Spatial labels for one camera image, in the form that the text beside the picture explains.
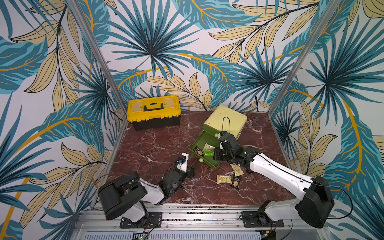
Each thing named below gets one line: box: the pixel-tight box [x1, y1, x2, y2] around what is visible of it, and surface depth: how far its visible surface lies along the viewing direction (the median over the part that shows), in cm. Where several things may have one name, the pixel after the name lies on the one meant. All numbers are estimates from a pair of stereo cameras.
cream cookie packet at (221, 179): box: [216, 174, 233, 185], surface depth 87 cm
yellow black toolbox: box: [127, 95, 182, 131], surface depth 101 cm
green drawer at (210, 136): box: [189, 123, 222, 169], surface depth 90 cm
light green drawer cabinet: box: [203, 105, 248, 139], surface depth 89 cm
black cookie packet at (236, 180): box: [231, 176, 242, 190], surface depth 87 cm
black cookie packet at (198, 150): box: [193, 145, 204, 157], surface depth 92 cm
